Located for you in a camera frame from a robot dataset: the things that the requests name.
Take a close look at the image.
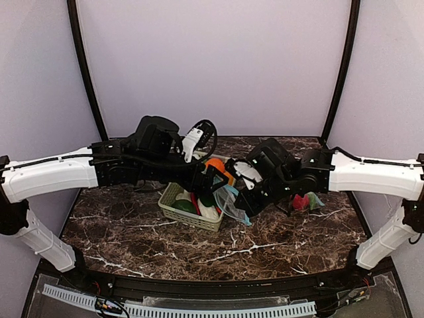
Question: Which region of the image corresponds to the spare clear zip bag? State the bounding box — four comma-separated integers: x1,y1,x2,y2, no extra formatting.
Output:
213,184,252,227

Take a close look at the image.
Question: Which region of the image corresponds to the clear zip bag blue zipper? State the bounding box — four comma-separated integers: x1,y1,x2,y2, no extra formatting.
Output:
290,192,325,211

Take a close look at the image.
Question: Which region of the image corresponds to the beige perforated plastic basket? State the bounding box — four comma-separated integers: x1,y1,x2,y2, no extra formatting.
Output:
158,183,223,232

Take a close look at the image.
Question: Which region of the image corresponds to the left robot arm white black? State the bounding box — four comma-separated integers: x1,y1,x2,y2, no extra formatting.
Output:
1,115,229,273

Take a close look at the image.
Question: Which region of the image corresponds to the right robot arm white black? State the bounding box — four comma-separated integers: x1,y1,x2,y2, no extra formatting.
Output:
225,138,423,270

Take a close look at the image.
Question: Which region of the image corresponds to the yellow orange mango toy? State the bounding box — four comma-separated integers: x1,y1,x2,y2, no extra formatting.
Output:
224,171,236,186

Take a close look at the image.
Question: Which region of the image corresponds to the orange toy fruit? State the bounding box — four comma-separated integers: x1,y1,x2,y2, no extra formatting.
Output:
205,158,225,173

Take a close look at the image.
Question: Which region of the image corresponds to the red chili pepper toy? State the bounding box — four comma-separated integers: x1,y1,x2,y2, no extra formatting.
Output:
190,193,201,216

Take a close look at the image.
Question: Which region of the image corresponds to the dark green toy vegetable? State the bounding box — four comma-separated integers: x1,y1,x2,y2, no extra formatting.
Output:
172,199,197,215

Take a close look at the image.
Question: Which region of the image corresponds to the white toy garlic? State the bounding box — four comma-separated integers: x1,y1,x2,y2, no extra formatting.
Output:
197,198,220,221

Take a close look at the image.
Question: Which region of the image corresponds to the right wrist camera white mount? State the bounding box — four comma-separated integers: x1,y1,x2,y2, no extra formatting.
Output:
225,158,263,190

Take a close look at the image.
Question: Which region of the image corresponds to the white slotted cable duct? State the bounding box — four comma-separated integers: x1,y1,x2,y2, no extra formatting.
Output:
42,284,317,317

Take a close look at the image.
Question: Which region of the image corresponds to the black front rail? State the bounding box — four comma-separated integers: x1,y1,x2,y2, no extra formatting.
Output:
59,264,395,301

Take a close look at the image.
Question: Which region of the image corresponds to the right black frame post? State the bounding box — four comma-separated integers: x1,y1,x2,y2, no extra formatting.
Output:
320,0,361,146

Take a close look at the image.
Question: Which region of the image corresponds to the black frame post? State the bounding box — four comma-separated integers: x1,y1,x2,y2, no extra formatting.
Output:
66,0,109,141
320,0,361,146

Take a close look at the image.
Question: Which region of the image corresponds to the left black frame post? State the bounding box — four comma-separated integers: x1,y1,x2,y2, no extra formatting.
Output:
66,0,109,141

